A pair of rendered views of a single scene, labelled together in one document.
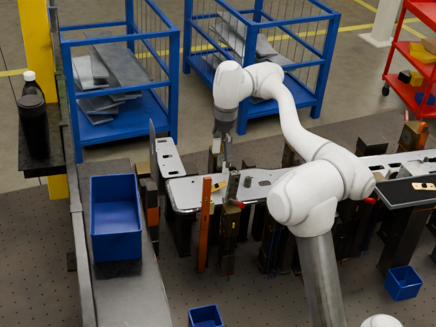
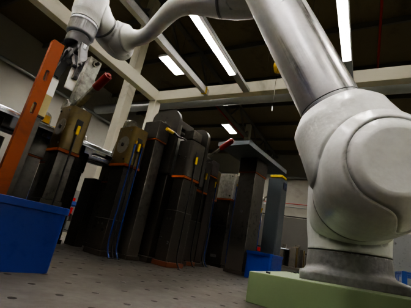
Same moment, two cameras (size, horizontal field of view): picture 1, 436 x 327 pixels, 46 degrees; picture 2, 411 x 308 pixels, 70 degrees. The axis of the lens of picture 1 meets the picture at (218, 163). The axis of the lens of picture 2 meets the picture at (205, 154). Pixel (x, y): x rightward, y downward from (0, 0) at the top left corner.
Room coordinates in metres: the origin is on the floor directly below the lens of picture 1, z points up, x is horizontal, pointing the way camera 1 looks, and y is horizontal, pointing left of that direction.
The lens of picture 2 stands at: (0.65, 0.01, 0.78)
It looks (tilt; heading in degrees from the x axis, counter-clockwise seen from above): 17 degrees up; 328
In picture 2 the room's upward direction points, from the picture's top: 11 degrees clockwise
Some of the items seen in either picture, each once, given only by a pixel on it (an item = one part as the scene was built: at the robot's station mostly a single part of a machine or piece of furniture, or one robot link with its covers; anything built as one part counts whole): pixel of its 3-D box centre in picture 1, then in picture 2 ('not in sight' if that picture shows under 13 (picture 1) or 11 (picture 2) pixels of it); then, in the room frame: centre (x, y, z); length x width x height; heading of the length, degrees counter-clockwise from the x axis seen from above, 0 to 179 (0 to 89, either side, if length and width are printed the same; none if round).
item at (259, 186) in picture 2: (405, 233); (247, 214); (1.54, -0.78, 0.92); 0.10 x 0.08 x 0.45; 109
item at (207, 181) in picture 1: (204, 228); (22, 131); (1.44, 0.03, 0.95); 0.03 x 0.01 x 0.50; 109
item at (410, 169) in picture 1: (403, 208); (226, 220); (1.72, -0.82, 0.90); 0.13 x 0.08 x 0.41; 19
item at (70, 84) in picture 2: (226, 166); (72, 79); (1.56, -0.03, 1.17); 0.03 x 0.01 x 0.07; 109
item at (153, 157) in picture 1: (153, 162); not in sight; (1.55, 0.24, 1.17); 0.12 x 0.01 x 0.34; 19
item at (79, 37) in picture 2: (224, 126); (74, 49); (1.62, -0.01, 1.30); 0.08 x 0.07 x 0.09; 19
